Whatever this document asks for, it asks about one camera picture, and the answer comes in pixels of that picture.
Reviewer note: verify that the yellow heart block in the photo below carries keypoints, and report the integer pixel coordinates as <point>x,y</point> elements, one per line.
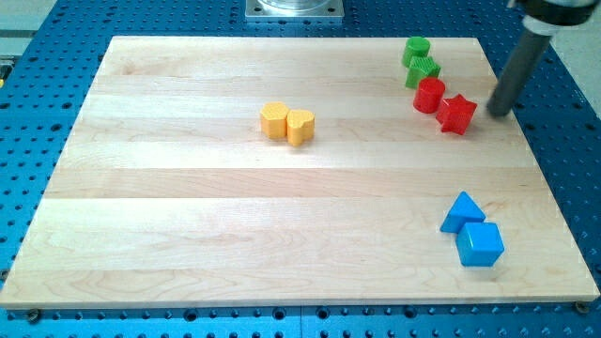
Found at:
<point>300,126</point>

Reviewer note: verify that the blue triangle block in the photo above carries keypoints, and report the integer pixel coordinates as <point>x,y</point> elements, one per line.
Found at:
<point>464,210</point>

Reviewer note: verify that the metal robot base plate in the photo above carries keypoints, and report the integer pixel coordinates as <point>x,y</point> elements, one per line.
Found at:
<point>294,9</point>

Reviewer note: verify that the green ridged block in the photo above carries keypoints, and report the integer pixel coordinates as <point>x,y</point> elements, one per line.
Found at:
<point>419,68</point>

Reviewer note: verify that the green cylinder block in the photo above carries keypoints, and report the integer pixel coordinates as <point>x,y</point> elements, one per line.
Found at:
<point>415,46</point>

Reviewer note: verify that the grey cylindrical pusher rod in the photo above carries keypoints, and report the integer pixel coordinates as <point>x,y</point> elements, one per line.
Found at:
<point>517,72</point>

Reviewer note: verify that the blue cube block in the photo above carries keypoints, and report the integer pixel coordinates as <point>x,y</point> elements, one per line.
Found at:
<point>479,244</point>

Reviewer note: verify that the wooden board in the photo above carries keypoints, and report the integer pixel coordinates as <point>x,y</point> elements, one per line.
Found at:
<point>168,194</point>

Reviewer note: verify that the yellow hexagon block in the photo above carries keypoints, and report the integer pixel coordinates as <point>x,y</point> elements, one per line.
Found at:
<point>273,116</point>

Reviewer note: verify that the robot arm end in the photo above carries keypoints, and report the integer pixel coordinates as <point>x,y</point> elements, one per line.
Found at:
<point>548,17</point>

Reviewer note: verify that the red cylinder block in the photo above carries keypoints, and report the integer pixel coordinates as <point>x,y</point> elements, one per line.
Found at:
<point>429,95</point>

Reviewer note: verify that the red star block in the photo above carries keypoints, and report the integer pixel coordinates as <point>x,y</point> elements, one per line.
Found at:
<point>455,114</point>

